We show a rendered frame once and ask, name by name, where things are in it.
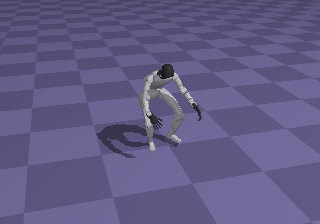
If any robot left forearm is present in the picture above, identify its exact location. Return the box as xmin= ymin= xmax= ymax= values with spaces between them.
xmin=184 ymin=90 xmax=197 ymax=108

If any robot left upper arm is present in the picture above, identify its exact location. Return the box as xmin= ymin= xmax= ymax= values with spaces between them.
xmin=172 ymin=73 xmax=187 ymax=95

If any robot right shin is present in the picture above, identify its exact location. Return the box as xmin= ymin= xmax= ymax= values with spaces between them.
xmin=145 ymin=122 xmax=154 ymax=142

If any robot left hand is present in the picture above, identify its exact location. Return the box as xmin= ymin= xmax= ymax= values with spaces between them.
xmin=192 ymin=103 xmax=202 ymax=121

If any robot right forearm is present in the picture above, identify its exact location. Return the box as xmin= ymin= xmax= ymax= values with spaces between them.
xmin=141 ymin=94 xmax=152 ymax=116

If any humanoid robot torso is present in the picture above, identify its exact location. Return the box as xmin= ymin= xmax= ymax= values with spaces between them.
xmin=148 ymin=71 xmax=172 ymax=99

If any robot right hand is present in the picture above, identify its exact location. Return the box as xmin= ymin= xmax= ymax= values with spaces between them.
xmin=147 ymin=112 xmax=163 ymax=130

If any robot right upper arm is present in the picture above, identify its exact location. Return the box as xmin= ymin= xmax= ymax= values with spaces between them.
xmin=143 ymin=74 xmax=154 ymax=101

